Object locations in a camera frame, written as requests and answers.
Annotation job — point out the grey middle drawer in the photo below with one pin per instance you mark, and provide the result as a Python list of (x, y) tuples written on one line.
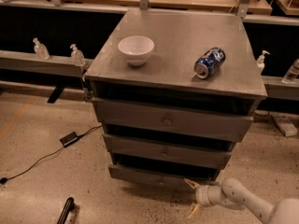
[(160, 151)]

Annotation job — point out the small wooden block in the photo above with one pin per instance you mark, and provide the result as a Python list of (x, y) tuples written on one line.
[(285, 126)]

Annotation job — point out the white pump bottle right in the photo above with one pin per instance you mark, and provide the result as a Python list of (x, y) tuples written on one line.
[(260, 60)]

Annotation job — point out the grey wooden drawer cabinet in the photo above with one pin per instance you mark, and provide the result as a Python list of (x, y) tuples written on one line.
[(168, 78)]

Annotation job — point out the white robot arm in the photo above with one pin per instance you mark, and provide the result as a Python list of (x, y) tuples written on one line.
[(232, 194)]

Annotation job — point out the crushed blue soda can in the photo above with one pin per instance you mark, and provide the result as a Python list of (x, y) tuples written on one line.
[(209, 63)]

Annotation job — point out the grey metal shelf rail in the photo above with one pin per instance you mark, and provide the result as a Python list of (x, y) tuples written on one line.
[(29, 62)]

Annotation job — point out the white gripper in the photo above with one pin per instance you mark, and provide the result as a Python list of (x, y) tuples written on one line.
[(202, 196)]

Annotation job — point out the black cylindrical handle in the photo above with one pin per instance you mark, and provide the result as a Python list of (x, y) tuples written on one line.
[(68, 207)]

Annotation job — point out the black power adapter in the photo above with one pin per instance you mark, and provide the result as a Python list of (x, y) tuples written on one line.
[(69, 139)]

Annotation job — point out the grey bottom drawer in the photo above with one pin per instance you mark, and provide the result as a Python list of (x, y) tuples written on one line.
[(163, 174)]

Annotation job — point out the clear plastic water bottle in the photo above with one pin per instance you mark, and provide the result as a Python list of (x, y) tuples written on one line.
[(292, 73)]

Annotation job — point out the clear pump bottle near cabinet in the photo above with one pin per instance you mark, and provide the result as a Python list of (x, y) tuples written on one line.
[(77, 56)]

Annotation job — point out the grey drawer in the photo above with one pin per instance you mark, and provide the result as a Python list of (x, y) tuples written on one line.
[(163, 174), (172, 119), (160, 151)]

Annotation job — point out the grey top drawer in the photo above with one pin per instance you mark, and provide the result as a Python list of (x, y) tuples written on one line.
[(172, 119)]

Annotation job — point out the white ceramic bowl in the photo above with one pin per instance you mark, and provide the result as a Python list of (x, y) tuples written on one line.
[(136, 49)]

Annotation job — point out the clear pump bottle far left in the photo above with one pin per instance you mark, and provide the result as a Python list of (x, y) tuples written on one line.
[(40, 49)]

